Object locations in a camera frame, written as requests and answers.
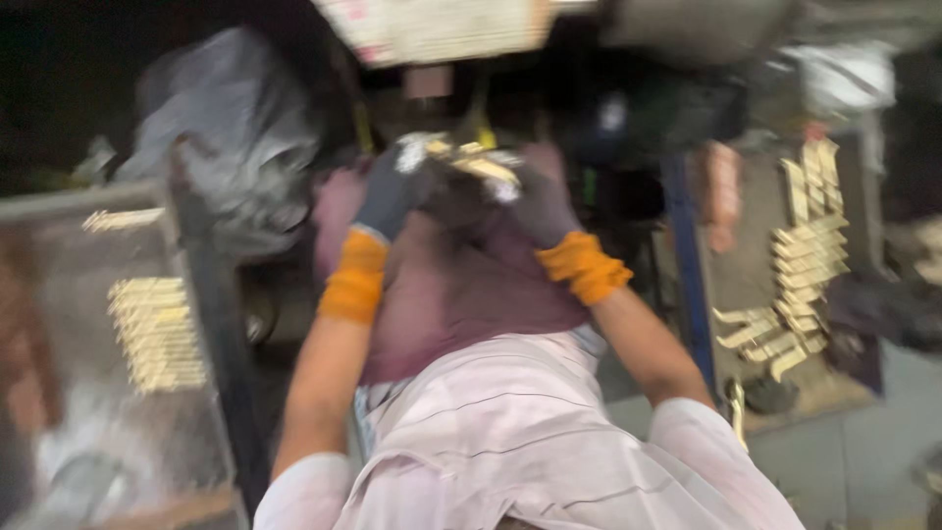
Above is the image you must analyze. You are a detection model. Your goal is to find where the person's left hand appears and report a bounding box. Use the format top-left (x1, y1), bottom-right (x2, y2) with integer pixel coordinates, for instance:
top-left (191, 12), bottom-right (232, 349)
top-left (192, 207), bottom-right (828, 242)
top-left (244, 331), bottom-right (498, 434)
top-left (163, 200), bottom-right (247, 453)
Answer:
top-left (351, 138), bottom-right (446, 244)

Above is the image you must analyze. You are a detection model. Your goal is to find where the person's right hand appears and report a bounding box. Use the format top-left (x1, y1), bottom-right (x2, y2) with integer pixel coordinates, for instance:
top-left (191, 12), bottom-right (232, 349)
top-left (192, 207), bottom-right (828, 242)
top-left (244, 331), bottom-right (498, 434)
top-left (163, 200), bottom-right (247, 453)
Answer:
top-left (499, 151), bottom-right (584, 253)

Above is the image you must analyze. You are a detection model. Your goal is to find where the brass metal part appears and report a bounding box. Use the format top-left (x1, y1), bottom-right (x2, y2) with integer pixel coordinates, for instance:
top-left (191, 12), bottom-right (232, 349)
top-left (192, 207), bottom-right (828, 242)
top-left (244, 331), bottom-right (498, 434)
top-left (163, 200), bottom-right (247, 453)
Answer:
top-left (423, 134), bottom-right (525, 201)

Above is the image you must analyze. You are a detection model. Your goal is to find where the purple lap cloth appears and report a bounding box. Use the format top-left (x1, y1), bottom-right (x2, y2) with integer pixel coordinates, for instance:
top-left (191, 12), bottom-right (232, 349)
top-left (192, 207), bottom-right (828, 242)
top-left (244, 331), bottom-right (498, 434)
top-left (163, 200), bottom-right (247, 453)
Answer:
top-left (313, 143), bottom-right (592, 386)

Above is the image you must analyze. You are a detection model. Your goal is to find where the pale cardboard box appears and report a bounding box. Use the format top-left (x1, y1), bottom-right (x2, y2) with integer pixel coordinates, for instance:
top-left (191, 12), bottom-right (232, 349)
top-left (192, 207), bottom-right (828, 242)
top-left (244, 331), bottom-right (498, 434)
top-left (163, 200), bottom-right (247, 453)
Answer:
top-left (311, 0), bottom-right (554, 69)

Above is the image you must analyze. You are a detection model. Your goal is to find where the grey plastic bag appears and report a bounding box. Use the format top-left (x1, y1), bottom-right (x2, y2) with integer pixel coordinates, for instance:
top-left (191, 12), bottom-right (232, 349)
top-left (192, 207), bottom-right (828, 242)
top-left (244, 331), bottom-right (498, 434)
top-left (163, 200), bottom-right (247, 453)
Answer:
top-left (114, 28), bottom-right (321, 260)

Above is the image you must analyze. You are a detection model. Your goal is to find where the blue metal bar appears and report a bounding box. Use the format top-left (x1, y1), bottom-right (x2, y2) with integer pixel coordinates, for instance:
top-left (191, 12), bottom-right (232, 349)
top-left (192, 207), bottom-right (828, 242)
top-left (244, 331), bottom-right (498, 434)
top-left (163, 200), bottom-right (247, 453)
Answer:
top-left (659, 153), bottom-right (718, 391)

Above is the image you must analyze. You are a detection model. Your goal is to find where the wooden work board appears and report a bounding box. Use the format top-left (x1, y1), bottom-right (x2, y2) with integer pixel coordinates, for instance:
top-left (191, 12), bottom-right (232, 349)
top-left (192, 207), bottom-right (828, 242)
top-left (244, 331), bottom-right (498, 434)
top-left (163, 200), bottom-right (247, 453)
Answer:
top-left (692, 136), bottom-right (884, 435)

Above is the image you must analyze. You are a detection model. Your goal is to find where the white striped shirt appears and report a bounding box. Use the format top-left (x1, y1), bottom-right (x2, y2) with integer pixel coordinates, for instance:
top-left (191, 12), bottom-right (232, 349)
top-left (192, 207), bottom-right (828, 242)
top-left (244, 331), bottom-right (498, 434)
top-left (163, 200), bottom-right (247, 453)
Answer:
top-left (252, 330), bottom-right (807, 530)

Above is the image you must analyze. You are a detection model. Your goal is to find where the small row of brass parts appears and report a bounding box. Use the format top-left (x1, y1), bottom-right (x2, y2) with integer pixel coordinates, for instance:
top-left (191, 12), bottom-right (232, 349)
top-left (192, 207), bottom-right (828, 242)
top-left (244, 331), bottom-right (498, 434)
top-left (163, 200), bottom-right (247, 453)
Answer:
top-left (81, 208), bottom-right (167, 234)

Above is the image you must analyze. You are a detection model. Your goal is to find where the heap of brass parts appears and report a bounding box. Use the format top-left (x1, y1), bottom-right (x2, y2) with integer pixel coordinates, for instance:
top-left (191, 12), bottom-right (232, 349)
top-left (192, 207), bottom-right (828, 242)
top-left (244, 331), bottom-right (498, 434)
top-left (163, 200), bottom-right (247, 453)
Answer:
top-left (712, 137), bottom-right (853, 384)

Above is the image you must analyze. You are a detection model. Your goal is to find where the large row of brass parts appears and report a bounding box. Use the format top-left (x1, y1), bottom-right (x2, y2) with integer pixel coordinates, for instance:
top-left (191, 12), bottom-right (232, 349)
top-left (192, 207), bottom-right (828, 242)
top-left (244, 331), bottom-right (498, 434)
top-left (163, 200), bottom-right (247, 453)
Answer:
top-left (106, 276), bottom-right (209, 396)

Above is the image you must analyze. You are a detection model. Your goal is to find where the single brass piece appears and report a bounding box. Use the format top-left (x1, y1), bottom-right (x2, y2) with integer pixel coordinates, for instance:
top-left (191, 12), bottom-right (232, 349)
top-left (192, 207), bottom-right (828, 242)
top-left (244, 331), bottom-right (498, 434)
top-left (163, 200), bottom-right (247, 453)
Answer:
top-left (726, 377), bottom-right (750, 451)

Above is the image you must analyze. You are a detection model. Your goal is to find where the white plastic bag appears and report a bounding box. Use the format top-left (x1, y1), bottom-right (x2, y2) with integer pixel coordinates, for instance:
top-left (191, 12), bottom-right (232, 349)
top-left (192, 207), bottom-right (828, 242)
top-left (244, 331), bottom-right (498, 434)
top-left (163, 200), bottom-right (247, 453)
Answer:
top-left (779, 43), bottom-right (897, 120)

